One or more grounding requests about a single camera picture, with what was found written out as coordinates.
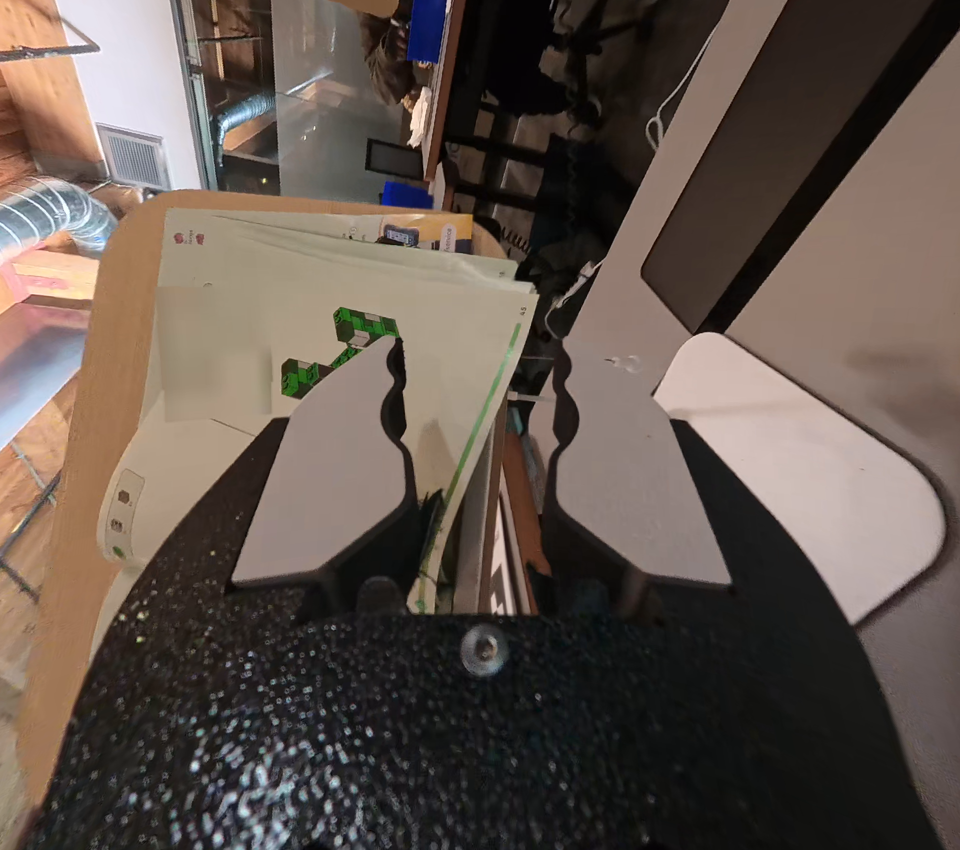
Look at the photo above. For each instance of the silver flexible air duct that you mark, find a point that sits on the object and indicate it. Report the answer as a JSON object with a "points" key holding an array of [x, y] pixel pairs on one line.
{"points": [[240, 111], [52, 212]]}

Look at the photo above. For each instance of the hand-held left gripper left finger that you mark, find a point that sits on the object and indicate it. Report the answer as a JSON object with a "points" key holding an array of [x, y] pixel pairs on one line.
{"points": [[330, 475]]}

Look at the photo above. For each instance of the lego instruction booklet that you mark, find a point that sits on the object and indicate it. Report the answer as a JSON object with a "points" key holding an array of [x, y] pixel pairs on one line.
{"points": [[225, 265]]}

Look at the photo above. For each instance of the blue plastic bin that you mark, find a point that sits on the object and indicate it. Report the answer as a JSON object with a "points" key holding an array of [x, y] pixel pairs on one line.
{"points": [[405, 195], [427, 24]]}

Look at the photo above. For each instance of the black monitor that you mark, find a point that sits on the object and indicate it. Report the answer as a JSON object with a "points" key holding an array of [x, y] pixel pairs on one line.
{"points": [[391, 158]]}

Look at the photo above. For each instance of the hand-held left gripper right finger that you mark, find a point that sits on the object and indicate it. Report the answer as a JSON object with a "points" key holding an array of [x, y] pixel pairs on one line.
{"points": [[630, 482]]}

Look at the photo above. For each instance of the white vent grille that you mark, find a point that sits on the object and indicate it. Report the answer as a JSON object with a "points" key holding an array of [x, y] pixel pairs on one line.
{"points": [[135, 158]]}

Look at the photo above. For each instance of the wooden desk with black legs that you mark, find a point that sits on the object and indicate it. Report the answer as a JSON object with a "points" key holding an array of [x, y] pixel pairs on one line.
{"points": [[457, 39]]}

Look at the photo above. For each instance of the white crumpled paper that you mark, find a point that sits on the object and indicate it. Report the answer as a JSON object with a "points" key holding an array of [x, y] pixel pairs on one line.
{"points": [[421, 118]]}

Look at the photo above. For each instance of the yellow leaflet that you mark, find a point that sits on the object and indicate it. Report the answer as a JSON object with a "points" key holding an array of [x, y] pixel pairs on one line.
{"points": [[450, 238]]}

